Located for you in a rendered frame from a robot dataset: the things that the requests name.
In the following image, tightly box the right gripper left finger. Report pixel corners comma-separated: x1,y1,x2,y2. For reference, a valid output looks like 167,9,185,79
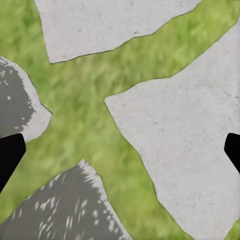
0,133,26,193

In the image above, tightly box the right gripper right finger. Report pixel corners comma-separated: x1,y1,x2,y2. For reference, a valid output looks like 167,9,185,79
224,132,240,173

